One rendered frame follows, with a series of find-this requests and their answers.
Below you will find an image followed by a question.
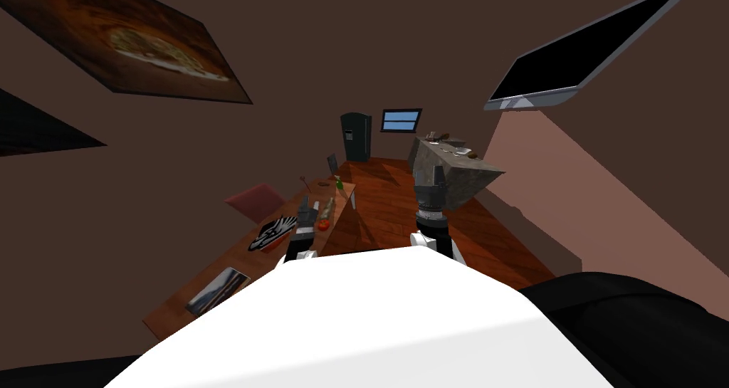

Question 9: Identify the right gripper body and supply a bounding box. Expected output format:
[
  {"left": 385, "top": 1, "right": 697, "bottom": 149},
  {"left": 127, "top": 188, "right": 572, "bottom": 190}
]
[{"left": 414, "top": 181, "right": 449, "bottom": 209}]

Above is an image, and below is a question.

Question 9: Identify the pink chair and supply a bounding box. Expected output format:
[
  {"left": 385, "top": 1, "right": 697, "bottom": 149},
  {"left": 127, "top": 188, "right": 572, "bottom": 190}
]
[{"left": 224, "top": 183, "right": 286, "bottom": 224}]

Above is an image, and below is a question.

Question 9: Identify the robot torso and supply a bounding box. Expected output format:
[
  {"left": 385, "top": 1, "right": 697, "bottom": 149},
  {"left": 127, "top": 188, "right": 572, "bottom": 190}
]
[{"left": 105, "top": 245, "right": 617, "bottom": 388}]

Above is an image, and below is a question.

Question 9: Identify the black fridge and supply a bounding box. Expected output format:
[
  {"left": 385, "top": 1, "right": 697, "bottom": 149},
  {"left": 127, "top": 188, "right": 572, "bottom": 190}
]
[{"left": 340, "top": 111, "right": 373, "bottom": 164}]

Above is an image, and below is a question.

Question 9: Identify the black and white striped cloth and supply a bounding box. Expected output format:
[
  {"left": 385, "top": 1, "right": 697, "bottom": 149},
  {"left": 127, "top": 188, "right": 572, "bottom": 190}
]
[{"left": 248, "top": 215, "right": 299, "bottom": 253}]

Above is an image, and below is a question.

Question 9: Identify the brown wooden table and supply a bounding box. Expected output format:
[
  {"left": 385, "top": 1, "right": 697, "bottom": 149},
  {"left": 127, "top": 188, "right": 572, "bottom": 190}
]
[{"left": 142, "top": 176, "right": 357, "bottom": 341}]

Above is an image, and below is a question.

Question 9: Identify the grey stone kitchen island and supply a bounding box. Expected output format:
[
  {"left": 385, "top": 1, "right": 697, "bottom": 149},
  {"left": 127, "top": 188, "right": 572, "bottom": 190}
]
[{"left": 407, "top": 130, "right": 508, "bottom": 212}]

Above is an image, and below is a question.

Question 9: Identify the black flat television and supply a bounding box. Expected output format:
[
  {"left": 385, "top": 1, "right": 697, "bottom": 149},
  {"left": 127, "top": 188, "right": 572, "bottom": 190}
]
[{"left": 483, "top": 0, "right": 708, "bottom": 112}]

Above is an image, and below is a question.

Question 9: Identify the dark wall picture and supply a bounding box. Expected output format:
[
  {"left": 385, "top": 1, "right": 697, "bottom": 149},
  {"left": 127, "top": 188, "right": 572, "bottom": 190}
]
[{"left": 0, "top": 88, "right": 108, "bottom": 158}]

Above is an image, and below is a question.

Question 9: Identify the blue window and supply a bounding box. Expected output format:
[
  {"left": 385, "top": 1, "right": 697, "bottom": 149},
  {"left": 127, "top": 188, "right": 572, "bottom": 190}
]
[{"left": 379, "top": 108, "right": 424, "bottom": 135}]

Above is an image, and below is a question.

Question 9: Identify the pizza wall picture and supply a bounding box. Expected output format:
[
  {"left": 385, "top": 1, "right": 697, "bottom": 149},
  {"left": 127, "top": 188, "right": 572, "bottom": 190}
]
[{"left": 0, "top": 0, "right": 254, "bottom": 106}]

